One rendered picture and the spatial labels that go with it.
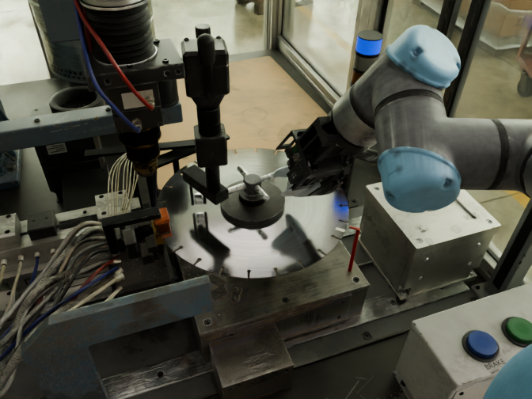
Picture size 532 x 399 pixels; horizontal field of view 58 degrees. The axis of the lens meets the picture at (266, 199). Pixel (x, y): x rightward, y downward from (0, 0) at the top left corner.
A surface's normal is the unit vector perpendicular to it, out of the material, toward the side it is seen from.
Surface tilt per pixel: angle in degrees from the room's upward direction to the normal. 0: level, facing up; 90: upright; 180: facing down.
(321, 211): 0
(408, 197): 112
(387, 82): 53
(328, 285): 0
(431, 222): 0
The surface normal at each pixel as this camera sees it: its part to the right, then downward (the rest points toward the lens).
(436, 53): 0.42, -0.41
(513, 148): -0.02, -0.04
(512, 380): -0.99, -0.13
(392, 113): -0.68, -0.34
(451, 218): 0.02, -0.76
